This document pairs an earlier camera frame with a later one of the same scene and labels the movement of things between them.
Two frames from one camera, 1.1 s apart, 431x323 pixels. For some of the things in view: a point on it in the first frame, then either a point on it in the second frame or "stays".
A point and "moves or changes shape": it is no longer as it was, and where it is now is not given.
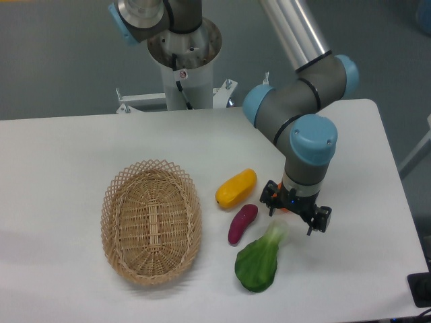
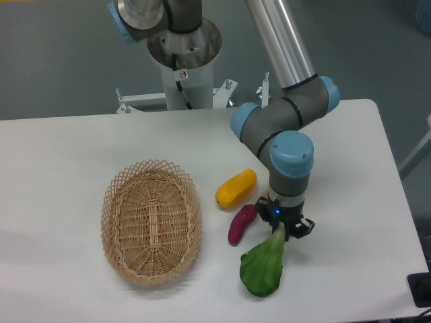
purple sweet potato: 245,216 stays
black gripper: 303,205 to 272,211
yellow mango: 236,188 stays
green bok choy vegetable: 256,262 moves or changes shape
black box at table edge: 419,284 stays
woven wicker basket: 151,222 stays
